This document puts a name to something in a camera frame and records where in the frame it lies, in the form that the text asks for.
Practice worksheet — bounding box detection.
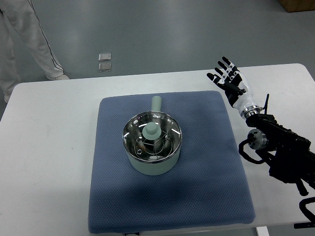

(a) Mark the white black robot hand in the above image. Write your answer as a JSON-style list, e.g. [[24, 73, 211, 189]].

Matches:
[[207, 57, 261, 119]]

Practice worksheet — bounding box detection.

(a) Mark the glass lid with green knob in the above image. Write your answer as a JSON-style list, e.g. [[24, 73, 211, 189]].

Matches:
[[123, 111, 182, 164]]

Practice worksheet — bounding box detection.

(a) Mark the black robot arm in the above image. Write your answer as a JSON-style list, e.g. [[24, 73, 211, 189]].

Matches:
[[238, 105, 315, 229]]

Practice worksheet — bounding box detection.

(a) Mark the green pot with steel interior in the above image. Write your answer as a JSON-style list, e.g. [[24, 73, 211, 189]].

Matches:
[[127, 96, 180, 176]]

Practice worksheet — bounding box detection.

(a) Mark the brown cardboard box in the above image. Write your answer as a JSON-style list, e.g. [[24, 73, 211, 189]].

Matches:
[[278, 0, 315, 13]]

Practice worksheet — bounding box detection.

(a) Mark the blue fabric mat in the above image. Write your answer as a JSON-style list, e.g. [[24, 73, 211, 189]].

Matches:
[[88, 91, 255, 234]]

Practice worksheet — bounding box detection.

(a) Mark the lower silver floor plate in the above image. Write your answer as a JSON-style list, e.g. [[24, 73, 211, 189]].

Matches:
[[98, 62, 112, 72]]

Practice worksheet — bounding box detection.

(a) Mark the silver floor plate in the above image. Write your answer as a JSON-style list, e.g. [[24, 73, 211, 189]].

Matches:
[[98, 53, 111, 61], [98, 62, 112, 72]]

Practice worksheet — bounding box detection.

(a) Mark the upper silver floor plate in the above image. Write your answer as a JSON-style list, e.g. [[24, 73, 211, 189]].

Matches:
[[98, 53, 111, 61]]

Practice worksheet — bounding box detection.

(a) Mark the white table leg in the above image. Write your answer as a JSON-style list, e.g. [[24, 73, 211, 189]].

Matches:
[[255, 226, 269, 236]]

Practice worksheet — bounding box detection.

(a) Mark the person in white suit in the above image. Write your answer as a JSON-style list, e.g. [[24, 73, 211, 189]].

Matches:
[[0, 0, 69, 102]]

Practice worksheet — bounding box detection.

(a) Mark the wire steamer rack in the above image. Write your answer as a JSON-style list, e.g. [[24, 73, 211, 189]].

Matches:
[[134, 132, 173, 162]]

